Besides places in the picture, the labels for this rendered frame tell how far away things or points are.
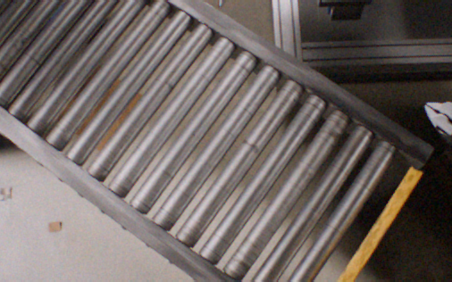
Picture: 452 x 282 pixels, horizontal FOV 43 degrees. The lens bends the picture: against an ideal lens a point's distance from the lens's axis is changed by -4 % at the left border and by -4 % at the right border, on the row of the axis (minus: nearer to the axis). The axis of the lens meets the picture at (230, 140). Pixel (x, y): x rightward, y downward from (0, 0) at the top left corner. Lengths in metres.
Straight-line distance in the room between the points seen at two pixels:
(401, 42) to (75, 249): 1.37
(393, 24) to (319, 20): 0.26
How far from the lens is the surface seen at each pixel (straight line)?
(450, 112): 1.46
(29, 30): 1.57
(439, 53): 2.14
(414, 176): 1.36
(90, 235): 2.20
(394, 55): 2.09
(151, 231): 1.33
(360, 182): 1.35
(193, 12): 1.48
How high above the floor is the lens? 2.11
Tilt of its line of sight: 75 degrees down
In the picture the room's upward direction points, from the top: 10 degrees counter-clockwise
